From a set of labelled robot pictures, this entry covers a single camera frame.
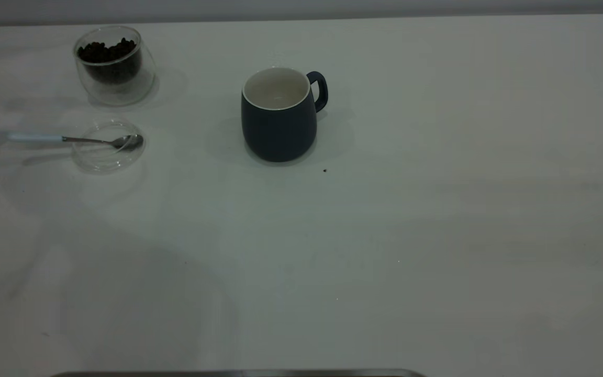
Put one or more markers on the dark grey ceramic mug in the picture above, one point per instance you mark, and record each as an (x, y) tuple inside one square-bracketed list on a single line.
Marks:
[(280, 131)]

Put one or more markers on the double-wall glass cup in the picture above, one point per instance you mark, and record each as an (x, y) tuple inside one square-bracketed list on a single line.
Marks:
[(118, 91)]

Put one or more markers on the coffee bean pile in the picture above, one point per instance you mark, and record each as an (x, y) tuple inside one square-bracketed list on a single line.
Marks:
[(108, 57)]

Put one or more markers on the small clear glass dish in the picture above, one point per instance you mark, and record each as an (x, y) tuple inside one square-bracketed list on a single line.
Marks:
[(97, 159)]

